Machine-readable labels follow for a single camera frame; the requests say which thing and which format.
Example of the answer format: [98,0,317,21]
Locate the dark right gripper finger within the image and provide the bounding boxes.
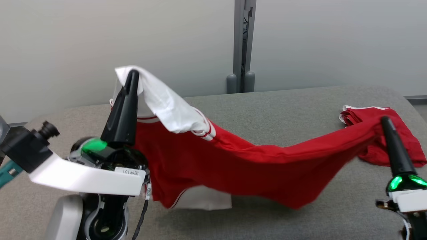
[381,116,418,179]

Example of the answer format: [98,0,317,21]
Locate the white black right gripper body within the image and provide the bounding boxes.
[375,173,427,214]

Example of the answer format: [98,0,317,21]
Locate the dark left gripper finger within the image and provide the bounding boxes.
[101,69,140,146]

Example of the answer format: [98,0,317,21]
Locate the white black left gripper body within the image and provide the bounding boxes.
[28,136,149,196]

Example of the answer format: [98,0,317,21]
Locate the red shorts with white band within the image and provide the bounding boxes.
[339,105,427,168]

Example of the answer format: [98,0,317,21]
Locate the red white lettered basketball jersey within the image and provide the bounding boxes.
[109,65,387,211]

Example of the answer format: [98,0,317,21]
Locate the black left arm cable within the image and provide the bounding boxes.
[132,197,149,240]

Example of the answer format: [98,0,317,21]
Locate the teal left camera connector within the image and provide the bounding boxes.
[0,161,24,189]

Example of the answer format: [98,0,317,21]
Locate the grey cylindrical post foot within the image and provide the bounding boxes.
[244,71,256,93]
[227,74,238,94]

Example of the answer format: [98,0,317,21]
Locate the grey metal partition post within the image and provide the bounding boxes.
[234,0,257,93]

